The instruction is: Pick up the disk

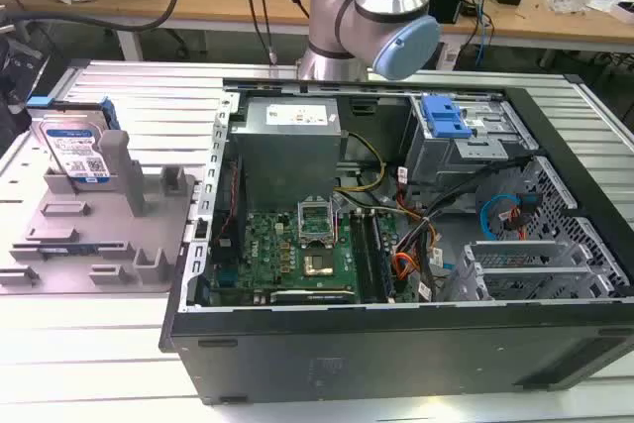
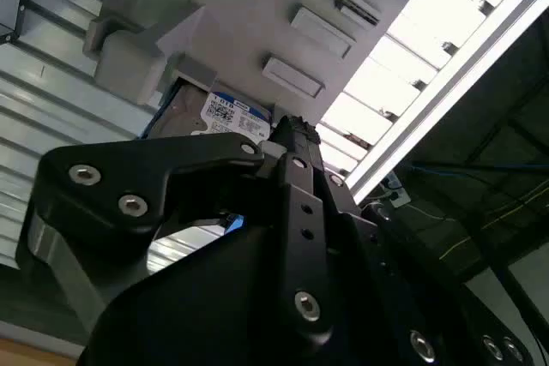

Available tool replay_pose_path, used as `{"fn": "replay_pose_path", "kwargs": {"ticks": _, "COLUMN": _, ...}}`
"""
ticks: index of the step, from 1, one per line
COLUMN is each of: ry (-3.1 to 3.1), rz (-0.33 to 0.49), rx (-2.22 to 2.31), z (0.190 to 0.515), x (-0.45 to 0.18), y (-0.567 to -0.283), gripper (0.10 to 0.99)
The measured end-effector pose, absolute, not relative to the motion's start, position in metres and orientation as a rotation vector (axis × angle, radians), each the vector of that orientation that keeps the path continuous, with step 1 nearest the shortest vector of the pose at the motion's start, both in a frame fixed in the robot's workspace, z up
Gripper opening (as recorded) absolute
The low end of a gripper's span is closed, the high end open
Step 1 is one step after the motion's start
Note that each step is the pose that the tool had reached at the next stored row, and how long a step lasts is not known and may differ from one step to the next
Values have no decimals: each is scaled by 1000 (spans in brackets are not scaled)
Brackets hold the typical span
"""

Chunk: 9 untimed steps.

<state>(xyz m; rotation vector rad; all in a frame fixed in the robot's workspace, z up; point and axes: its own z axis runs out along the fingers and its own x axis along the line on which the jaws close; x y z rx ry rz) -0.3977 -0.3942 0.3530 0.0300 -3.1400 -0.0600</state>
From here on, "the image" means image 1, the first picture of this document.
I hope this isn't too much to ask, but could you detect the silver disk bay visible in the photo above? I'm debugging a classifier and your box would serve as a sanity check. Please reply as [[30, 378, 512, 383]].
[[437, 239, 620, 302]]

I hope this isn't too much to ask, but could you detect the hard disk in blue carrier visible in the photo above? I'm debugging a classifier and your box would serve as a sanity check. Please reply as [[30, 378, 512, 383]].
[[25, 96, 122, 185]]

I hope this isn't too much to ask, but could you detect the grey power supply unit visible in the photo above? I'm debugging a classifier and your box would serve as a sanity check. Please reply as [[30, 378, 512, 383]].
[[228, 96, 350, 212]]

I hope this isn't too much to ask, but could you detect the socket cover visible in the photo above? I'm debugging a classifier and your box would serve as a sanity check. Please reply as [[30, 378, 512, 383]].
[[295, 199, 339, 250]]

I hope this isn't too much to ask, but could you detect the green motherboard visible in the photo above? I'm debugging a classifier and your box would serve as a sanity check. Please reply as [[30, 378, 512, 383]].
[[207, 208, 422, 306]]

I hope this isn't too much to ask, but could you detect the CPU socket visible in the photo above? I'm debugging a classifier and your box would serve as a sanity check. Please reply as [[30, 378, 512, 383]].
[[302, 253, 334, 278]]

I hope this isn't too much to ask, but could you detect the RAM stick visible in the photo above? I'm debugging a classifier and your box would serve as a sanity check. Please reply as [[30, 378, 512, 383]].
[[367, 209, 397, 301]]

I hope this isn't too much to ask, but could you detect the blue drive latch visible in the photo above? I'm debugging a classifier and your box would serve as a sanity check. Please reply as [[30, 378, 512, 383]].
[[421, 94, 473, 140]]

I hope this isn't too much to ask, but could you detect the silver drive cage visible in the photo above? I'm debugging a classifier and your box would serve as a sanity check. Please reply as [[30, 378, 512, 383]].
[[401, 93, 540, 214]]

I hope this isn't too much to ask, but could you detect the black open PC case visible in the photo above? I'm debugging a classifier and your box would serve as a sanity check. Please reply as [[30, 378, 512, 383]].
[[158, 76, 634, 406]]

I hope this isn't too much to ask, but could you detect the wooden desk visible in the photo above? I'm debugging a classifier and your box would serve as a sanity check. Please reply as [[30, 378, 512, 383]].
[[0, 0, 634, 63]]

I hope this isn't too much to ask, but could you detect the grey parts rack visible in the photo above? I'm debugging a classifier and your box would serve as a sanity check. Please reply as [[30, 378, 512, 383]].
[[0, 129, 197, 295]]

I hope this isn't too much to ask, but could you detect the yellow power wire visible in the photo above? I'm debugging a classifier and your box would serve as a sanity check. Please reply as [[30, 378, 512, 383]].
[[334, 131, 388, 193]]

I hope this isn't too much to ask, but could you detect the orange data wire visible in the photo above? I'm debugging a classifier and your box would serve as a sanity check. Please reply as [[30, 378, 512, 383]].
[[391, 252, 422, 283]]

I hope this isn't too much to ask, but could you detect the black wire bundle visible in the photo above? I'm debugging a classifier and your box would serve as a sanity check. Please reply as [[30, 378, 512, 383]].
[[395, 154, 536, 303]]

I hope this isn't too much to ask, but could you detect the black hanging cable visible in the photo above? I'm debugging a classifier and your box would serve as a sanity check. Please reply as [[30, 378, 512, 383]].
[[247, 0, 278, 65]]

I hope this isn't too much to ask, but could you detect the blue network cable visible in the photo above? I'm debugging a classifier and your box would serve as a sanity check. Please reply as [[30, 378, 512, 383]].
[[473, 0, 496, 67]]

